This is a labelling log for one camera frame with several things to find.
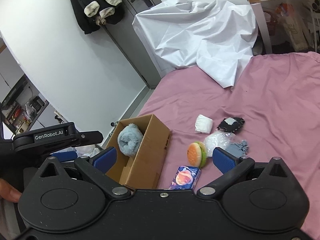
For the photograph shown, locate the clear plastic bag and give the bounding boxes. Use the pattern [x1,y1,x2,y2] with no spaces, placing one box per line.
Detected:
[203,131,235,157]

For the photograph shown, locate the hamburger plush toy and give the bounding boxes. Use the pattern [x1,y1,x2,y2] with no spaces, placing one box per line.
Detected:
[187,141,207,168]

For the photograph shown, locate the black white fabric pouch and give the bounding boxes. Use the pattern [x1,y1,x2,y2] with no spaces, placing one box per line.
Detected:
[217,117,245,133]

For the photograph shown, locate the blue tissue pack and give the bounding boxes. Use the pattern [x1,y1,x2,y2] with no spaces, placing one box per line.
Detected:
[169,166,201,190]

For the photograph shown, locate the white cloth bundle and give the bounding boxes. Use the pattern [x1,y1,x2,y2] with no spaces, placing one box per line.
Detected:
[195,114,213,134]

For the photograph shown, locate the grey blue knitted cloth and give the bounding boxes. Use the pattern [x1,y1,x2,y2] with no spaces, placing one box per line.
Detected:
[226,140,249,158]

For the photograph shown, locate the person's left hand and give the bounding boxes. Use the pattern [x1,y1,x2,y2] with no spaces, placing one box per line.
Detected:
[0,179,22,203]

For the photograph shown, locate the blue fluffy plush toy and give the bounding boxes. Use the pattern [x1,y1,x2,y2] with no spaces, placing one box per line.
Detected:
[117,124,143,158]

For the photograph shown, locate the cardboard box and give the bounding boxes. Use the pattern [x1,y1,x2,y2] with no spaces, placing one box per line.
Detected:
[106,114,171,189]

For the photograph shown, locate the pink bed sheet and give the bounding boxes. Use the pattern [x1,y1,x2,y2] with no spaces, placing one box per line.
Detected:
[140,51,319,239]

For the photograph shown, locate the white crumpled sheet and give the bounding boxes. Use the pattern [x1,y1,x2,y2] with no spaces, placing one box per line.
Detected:
[132,0,258,88]

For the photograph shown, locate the beige tote bag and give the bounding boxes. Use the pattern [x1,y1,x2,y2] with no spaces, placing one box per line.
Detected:
[279,3,313,51]

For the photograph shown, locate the black white hanging jacket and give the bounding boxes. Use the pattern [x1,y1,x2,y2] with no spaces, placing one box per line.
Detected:
[70,0,125,35]

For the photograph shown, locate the grey door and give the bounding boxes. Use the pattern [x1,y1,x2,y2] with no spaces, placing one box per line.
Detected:
[105,0,161,89]

